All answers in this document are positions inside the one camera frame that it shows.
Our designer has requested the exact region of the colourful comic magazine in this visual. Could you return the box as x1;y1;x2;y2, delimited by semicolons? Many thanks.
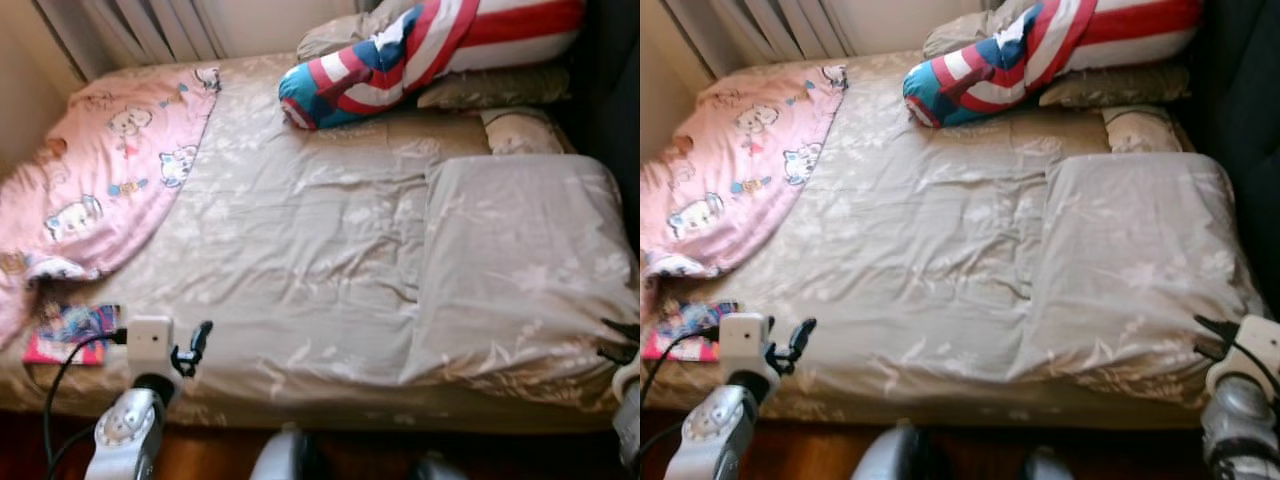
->
642;299;742;363
22;302;124;367

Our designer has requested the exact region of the pink cartoon print blanket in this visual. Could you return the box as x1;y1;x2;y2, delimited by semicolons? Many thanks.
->
0;65;223;347
640;64;851;323

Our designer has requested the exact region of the folded beige floral duvet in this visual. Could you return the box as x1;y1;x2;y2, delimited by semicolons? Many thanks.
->
1010;152;1267;387
400;153;641;387

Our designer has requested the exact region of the small cream floral pillow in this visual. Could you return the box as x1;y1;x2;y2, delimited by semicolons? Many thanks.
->
1103;105;1187;155
480;107;567;157

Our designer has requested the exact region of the flat beige pillow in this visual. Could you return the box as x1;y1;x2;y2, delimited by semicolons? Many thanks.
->
1040;64;1192;109
418;65;572;110

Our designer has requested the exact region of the grey curtain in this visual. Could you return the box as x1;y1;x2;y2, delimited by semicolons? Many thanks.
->
665;0;852;72
35;0;227;77

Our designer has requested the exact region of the red white blue bolster pillow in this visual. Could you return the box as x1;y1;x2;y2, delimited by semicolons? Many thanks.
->
902;0;1205;129
278;0;587;131

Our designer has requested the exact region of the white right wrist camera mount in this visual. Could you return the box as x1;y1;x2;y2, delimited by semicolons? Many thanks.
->
1205;315;1280;401
611;350;641;399

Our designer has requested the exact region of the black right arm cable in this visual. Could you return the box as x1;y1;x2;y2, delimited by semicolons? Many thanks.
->
1213;328;1280;397

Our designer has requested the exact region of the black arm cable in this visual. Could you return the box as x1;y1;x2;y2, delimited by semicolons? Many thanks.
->
1213;328;1280;397
42;327;130;480
640;322;724;480

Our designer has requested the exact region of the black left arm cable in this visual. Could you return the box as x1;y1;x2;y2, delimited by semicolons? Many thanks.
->
640;322;724;480
42;327;130;480

